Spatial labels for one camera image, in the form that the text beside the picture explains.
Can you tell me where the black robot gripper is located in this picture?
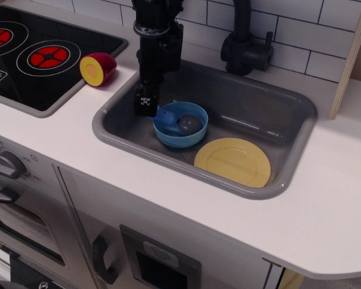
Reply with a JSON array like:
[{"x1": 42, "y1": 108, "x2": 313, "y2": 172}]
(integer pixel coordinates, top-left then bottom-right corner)
[{"x1": 134, "y1": 17, "x2": 184, "y2": 117}]

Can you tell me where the blue and grey toy spoon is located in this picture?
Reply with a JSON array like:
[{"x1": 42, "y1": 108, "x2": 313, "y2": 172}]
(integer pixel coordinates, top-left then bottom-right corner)
[{"x1": 150, "y1": 106, "x2": 203, "y2": 136}]

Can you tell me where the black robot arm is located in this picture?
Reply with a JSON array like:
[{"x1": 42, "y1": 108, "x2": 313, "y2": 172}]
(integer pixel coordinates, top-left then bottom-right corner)
[{"x1": 132, "y1": 1, "x2": 184, "y2": 117}]

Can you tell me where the blue plastic bowl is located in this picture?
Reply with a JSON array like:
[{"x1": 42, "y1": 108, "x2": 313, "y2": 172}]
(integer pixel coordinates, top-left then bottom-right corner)
[{"x1": 153, "y1": 102, "x2": 209, "y2": 148}]

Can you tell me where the grey plastic sink basin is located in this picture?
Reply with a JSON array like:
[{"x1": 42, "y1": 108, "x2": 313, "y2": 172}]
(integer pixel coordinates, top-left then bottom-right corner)
[{"x1": 92, "y1": 61, "x2": 317, "y2": 200}]

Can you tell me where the red yellow toy fruit half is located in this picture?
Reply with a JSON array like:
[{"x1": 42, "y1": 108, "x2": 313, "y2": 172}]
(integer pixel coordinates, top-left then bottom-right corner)
[{"x1": 79, "y1": 52, "x2": 117, "y2": 87}]

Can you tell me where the dark grey toy faucet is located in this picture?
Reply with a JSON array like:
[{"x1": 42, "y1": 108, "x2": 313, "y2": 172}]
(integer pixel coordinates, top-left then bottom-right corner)
[{"x1": 221, "y1": 0, "x2": 274, "y2": 76}]

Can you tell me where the yellow plastic plate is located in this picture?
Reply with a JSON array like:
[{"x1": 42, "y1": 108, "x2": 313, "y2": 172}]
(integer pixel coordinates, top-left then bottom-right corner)
[{"x1": 194, "y1": 138, "x2": 271, "y2": 188}]

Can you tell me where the black toy stovetop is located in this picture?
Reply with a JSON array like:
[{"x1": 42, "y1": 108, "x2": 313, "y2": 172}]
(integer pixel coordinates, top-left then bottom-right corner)
[{"x1": 0, "y1": 5, "x2": 128, "y2": 118}]

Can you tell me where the grey oven knob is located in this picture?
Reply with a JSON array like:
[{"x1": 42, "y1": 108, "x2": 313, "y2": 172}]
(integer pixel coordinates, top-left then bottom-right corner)
[{"x1": 0, "y1": 151, "x2": 27, "y2": 179}]

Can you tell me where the grey dishwasher control panel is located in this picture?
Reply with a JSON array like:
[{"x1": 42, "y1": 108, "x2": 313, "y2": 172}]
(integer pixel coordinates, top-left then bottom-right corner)
[{"x1": 120, "y1": 225, "x2": 202, "y2": 289}]

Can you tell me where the toy oven door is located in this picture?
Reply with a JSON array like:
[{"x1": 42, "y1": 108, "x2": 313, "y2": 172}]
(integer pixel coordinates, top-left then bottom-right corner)
[{"x1": 0, "y1": 182, "x2": 79, "y2": 288}]

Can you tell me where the grey oven door handle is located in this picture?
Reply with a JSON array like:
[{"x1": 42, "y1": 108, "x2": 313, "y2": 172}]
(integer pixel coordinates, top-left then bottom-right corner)
[{"x1": 0, "y1": 187, "x2": 20, "y2": 204}]

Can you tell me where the dark grey cabinet handle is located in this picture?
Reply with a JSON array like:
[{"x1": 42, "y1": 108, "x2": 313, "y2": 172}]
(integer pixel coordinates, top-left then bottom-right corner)
[{"x1": 91, "y1": 235, "x2": 118, "y2": 285}]

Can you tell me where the light wooden side post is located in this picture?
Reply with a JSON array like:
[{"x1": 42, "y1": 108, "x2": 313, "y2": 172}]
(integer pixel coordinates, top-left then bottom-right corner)
[{"x1": 328, "y1": 14, "x2": 361, "y2": 120}]

